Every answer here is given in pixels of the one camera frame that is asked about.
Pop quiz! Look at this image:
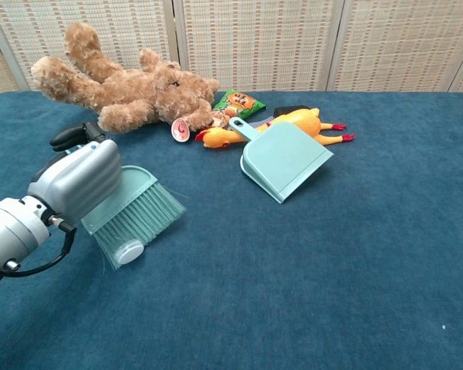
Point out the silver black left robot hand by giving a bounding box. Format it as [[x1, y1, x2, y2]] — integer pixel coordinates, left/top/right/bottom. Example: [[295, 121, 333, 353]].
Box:
[[26, 122, 121, 224]]

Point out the small teal hand broom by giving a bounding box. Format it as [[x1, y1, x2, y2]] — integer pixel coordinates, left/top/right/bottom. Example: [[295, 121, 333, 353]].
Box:
[[80, 165, 188, 271]]

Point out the white bottle cap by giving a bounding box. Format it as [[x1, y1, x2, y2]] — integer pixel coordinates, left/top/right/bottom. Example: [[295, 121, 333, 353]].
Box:
[[111, 238, 145, 265]]

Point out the brown plush teddy bear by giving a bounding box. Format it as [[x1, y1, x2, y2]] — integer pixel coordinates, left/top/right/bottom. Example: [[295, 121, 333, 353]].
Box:
[[30, 22, 220, 135]]

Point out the round pink hang tag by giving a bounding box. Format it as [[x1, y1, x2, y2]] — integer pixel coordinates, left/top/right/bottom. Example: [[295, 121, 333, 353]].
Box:
[[171, 118, 192, 143]]

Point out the green orange snack bag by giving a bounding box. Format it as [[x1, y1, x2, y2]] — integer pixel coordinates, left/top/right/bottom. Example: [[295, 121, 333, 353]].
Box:
[[206, 89, 266, 130]]

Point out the small teal dustpan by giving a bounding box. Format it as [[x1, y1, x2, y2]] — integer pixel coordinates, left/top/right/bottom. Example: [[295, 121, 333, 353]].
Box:
[[228, 116, 335, 204]]

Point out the yellow rubber chicken toy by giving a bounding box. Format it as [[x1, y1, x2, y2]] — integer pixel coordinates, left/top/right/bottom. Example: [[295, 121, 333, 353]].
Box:
[[194, 107, 356, 150]]

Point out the blue carpet table cover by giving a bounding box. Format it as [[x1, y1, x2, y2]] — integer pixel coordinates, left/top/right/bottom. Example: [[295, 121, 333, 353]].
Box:
[[0, 90, 463, 370]]

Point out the black handled tool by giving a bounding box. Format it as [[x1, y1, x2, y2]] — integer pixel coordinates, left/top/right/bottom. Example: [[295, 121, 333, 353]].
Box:
[[250, 105, 309, 128]]

